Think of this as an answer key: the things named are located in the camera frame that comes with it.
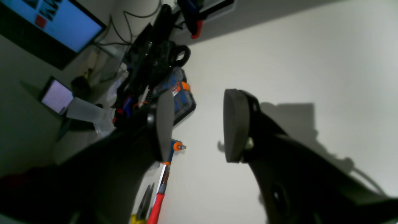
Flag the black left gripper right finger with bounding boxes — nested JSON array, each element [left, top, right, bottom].
[[223, 89, 397, 224]]

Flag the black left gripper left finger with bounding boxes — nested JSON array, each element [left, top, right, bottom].
[[1, 90, 174, 224]]

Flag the blue orange tool case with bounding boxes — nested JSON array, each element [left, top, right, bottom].
[[152, 67, 197, 125]]

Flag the blue computer monitor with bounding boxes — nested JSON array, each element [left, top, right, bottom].
[[0, 0, 106, 70]]

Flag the red handled pliers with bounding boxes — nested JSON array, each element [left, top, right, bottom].
[[147, 162, 171, 224]]

